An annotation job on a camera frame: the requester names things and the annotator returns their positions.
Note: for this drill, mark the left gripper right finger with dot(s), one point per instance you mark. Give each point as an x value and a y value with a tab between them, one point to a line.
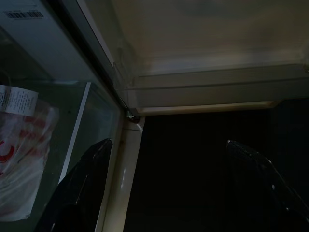
263	191

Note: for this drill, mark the clear fridge door shelf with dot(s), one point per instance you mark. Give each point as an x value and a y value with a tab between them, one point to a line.
193	89

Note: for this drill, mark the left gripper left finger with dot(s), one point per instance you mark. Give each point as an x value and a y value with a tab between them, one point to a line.
82	191

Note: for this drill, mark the barcode sticker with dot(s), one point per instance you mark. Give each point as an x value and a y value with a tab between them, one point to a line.
24	14

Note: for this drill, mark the glass fridge shelf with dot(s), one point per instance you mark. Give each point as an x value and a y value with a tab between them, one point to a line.
79	116

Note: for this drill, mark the white and red plastic bag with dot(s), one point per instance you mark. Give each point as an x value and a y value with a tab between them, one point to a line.
21	145

